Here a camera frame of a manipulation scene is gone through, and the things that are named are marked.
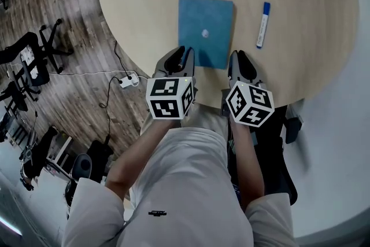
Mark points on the person's white shirt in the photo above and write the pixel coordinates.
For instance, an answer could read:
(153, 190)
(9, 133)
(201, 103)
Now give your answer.
(185, 182)

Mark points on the black office chair star base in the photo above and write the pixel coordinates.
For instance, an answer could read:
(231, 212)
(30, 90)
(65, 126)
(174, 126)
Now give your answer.
(34, 49)

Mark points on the person's right forearm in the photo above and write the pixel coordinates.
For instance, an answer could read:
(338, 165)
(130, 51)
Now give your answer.
(247, 165)

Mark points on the person's left forearm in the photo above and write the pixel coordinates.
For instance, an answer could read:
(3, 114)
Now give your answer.
(136, 159)

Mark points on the black bag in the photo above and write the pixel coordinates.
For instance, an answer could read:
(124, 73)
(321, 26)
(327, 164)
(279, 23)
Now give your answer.
(99, 159)

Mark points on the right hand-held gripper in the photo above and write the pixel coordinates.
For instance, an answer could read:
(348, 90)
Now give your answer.
(248, 104)

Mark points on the black office chair with armrest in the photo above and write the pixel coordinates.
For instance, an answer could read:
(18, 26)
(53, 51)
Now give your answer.
(274, 159)

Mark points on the white power strip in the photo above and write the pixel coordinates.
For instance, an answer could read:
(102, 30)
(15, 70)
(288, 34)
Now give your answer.
(129, 81)

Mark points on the grey round-back chair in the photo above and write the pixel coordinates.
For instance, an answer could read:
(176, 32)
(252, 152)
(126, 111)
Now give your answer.
(79, 173)

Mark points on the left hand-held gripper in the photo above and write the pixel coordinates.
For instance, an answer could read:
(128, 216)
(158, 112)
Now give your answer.
(167, 98)

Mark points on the white marker pen blue cap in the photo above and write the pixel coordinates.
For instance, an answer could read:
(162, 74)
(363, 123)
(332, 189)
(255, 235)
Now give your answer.
(263, 26)

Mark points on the blue notebook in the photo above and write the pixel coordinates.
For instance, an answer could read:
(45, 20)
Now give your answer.
(202, 17)

